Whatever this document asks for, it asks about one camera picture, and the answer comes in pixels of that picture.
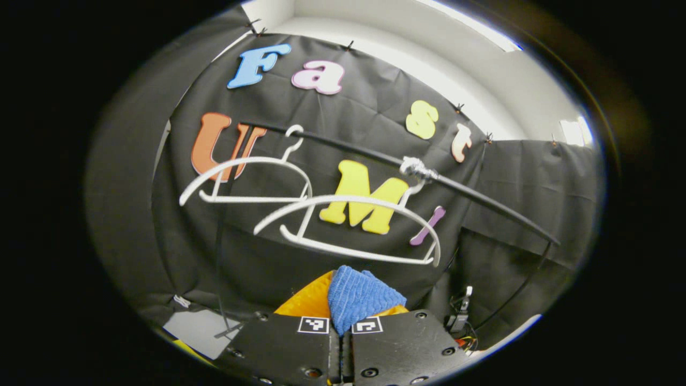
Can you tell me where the blue corduroy jacket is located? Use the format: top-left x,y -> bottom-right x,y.
327,265 -> 407,337

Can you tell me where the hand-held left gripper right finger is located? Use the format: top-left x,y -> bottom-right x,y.
343,303 -> 473,386

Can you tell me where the black device with cables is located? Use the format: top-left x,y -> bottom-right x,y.
444,286 -> 479,352

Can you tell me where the white plastic hanger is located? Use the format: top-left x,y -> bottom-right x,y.
178,124 -> 313,207
253,180 -> 442,268

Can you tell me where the black clothes rack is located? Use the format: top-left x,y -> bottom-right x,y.
213,120 -> 562,339

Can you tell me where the small ceiling light panel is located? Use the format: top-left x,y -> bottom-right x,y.
559,117 -> 594,147

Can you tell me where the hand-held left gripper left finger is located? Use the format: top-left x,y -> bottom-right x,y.
173,270 -> 341,386

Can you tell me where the black backdrop cloth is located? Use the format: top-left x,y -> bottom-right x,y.
86,5 -> 603,349

